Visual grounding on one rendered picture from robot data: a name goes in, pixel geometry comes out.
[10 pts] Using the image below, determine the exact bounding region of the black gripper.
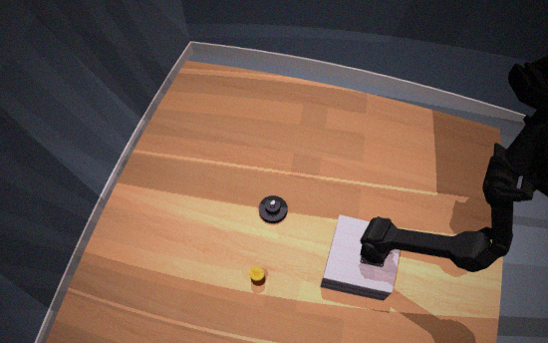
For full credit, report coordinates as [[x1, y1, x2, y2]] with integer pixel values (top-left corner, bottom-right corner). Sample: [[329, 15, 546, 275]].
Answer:
[[508, 56, 548, 155]]

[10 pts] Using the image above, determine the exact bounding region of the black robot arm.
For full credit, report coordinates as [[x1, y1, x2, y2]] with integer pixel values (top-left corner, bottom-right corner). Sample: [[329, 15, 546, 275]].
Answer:
[[360, 121, 548, 272]]

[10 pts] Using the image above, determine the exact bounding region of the orange tapered knob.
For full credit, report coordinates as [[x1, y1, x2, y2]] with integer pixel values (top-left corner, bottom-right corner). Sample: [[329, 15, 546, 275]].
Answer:
[[249, 266, 265, 286]]

